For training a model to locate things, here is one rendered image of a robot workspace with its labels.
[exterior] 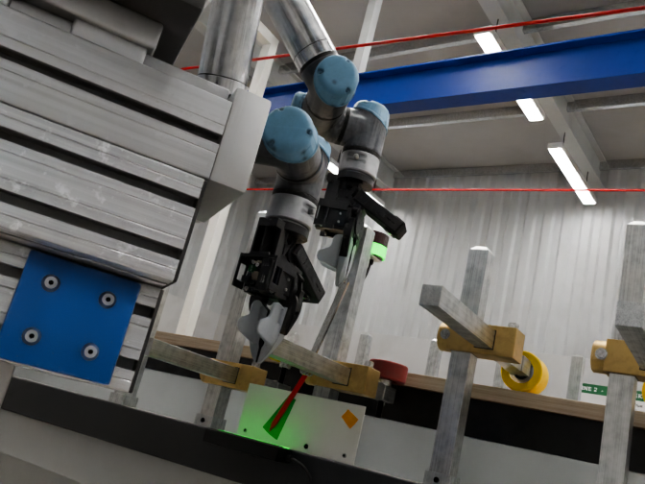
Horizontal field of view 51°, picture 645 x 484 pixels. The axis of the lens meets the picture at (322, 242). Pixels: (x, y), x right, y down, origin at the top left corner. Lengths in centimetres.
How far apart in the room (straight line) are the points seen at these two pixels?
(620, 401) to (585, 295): 788
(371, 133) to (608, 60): 350
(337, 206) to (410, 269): 876
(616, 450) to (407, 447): 47
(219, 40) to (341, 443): 69
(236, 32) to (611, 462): 82
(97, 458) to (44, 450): 18
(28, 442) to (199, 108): 134
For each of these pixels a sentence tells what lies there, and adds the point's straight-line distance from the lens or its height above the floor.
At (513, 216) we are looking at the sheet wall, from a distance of 961.
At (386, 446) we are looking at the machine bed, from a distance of 143.
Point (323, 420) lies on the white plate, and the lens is 125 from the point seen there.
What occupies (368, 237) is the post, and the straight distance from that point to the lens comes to 132.
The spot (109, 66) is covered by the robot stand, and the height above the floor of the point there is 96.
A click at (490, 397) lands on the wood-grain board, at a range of 136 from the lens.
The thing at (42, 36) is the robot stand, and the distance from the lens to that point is 59.
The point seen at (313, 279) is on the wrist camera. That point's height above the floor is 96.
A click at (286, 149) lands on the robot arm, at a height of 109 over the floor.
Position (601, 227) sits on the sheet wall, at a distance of 922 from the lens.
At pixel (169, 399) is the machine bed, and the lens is 178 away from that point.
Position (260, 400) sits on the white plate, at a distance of 133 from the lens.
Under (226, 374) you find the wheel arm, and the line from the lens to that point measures 135.
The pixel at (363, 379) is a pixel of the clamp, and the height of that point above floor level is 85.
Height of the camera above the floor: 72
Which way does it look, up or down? 16 degrees up
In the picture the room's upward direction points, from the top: 14 degrees clockwise
